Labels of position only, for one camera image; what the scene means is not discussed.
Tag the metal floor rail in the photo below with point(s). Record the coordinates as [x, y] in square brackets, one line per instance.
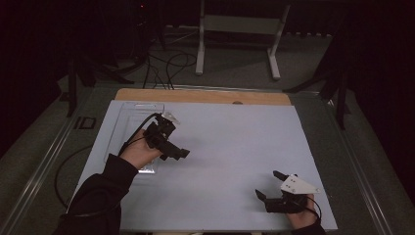
[42, 166]
[355, 166]

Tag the person's right hand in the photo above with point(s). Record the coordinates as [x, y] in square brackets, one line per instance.
[305, 218]

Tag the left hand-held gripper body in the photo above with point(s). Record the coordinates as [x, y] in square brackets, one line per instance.
[160, 137]

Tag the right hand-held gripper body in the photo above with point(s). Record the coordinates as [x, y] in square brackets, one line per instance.
[287, 204]

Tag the white metal stand frame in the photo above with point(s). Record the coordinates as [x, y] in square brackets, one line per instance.
[239, 24]

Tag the clear plastic tray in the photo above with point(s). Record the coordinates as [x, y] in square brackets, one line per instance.
[130, 114]

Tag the person's left hand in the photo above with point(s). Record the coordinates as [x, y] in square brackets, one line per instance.
[140, 151]

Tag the black tripod stand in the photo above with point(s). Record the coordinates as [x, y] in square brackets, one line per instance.
[341, 98]
[72, 88]

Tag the black rectangular floor frame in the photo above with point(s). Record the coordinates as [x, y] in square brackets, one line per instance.
[85, 123]

